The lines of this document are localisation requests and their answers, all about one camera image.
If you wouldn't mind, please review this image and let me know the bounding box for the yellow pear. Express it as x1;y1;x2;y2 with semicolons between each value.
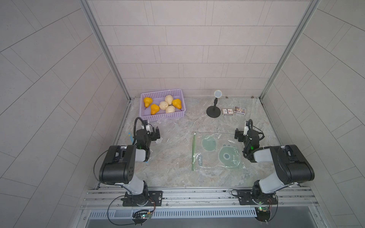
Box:
150;104;160;115
143;97;153;109
172;99;182;110

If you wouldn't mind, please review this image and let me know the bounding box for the pale round fruit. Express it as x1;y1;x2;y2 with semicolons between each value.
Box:
165;105;176;114
165;95;174;105
159;101;169;110

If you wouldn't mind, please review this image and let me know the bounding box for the green zip-top bag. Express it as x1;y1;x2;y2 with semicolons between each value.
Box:
192;132;245;171

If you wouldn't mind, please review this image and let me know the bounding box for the blue zip-top bag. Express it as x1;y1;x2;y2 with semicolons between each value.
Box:
132;117;183;162

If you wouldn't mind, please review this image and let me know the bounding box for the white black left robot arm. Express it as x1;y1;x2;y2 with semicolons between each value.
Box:
98;128;163;207

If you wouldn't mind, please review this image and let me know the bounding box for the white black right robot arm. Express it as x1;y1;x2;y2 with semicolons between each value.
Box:
234;127;315;205

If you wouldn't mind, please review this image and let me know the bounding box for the purple plastic basket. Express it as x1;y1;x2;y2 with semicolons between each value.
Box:
139;89;186;121

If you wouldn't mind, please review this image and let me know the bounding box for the white gold card box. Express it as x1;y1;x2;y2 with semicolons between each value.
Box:
221;108;234;116

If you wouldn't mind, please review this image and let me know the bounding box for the black microphone stand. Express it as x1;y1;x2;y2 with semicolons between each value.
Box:
206;98;221;118

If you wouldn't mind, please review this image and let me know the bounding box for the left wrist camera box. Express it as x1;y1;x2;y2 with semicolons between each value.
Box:
141;120;153;134

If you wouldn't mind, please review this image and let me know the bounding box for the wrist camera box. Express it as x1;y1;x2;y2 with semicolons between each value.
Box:
243;121;250;136
141;120;153;134

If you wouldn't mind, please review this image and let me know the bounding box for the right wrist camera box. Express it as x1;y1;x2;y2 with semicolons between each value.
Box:
243;121;250;136

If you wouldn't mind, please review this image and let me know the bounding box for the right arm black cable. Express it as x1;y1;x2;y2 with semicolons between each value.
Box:
241;119;266;160

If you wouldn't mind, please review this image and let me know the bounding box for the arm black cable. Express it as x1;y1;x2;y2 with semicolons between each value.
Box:
93;116;149;226
241;119;266;160

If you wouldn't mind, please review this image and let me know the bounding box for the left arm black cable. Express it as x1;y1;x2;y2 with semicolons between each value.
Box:
93;116;149;226

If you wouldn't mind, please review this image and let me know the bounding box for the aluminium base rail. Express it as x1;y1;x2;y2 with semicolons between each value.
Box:
80;187;318;222

